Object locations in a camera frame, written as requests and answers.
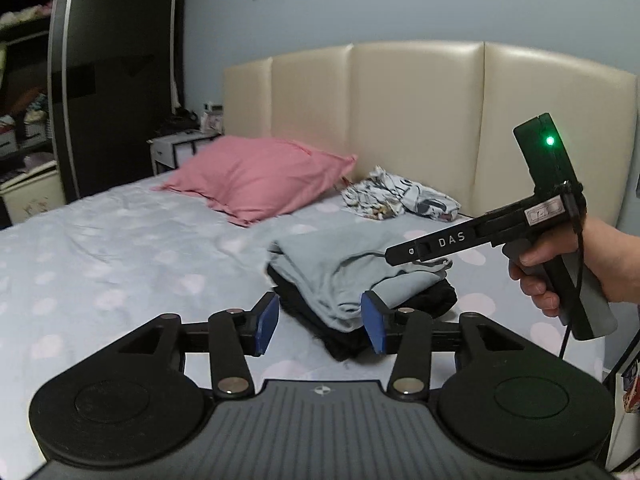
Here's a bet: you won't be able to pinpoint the small pink box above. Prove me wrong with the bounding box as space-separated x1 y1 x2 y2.
201 103 224 133

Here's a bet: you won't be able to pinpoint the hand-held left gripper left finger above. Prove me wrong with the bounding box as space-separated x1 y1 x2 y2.
120 290 281 402

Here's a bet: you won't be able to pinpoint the black bag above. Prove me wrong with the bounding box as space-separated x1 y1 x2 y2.
159 107 202 135

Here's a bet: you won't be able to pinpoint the black folded clothes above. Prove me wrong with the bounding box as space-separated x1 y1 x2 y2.
267 264 459 362

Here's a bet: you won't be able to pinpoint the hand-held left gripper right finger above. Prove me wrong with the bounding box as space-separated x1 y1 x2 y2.
360 289 522 403

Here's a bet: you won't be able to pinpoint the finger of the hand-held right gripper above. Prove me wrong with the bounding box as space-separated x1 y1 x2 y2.
418 256 454 274

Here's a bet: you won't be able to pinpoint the person's right hand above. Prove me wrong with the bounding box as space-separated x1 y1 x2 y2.
509 216 620 318

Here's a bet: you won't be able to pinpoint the dark wardrobe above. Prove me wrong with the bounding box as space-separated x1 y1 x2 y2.
0 0 189 231

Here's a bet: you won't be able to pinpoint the cream padded headboard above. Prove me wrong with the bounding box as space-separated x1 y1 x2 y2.
221 41 640 242

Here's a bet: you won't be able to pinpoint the white nightstand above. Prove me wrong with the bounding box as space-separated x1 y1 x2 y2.
146 130 224 177

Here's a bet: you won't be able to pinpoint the white patterned cloth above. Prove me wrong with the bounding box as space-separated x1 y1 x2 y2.
341 165 462 222

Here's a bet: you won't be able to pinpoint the pile of clothes in wardrobe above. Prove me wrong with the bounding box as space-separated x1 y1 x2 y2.
0 0 54 31

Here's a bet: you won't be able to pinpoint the person's right forearm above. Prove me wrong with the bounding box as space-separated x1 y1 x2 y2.
612 232 640 307

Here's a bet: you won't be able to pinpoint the grey long-sleeve shirt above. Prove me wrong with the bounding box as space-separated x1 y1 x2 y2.
267 227 454 334

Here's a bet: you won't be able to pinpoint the pink pillow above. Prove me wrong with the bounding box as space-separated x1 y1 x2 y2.
150 135 359 229

